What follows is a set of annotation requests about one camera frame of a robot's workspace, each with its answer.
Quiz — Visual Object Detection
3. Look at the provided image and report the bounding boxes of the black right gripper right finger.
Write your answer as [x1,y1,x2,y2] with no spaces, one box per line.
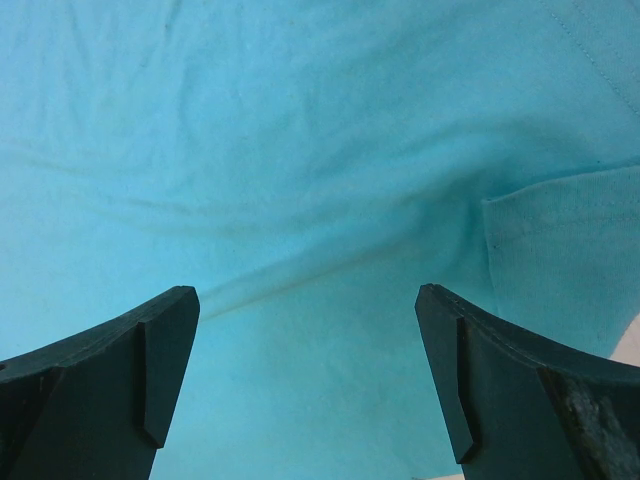
[415,284,639,480]

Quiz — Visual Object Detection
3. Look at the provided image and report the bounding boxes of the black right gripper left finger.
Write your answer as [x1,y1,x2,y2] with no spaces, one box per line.
[1,286,200,480]

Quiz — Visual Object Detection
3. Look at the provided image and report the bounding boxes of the turquoise t shirt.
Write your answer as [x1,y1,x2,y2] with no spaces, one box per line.
[1,1,639,479]

